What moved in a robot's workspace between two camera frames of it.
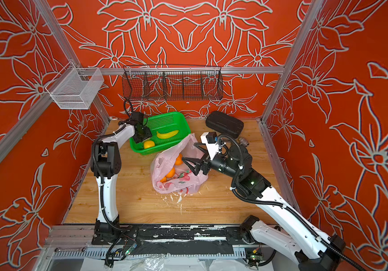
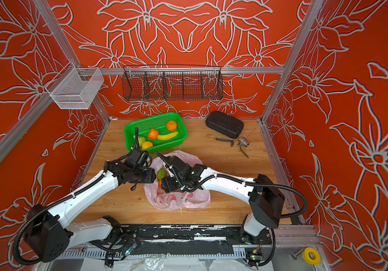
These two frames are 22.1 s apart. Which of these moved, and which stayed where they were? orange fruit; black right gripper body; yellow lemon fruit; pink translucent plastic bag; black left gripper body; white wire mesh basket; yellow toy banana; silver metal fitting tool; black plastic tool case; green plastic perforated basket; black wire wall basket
Moved: black right gripper body; pink translucent plastic bag; orange fruit; black left gripper body
Stayed: silver metal fitting tool; black plastic tool case; white wire mesh basket; yellow lemon fruit; yellow toy banana; black wire wall basket; green plastic perforated basket
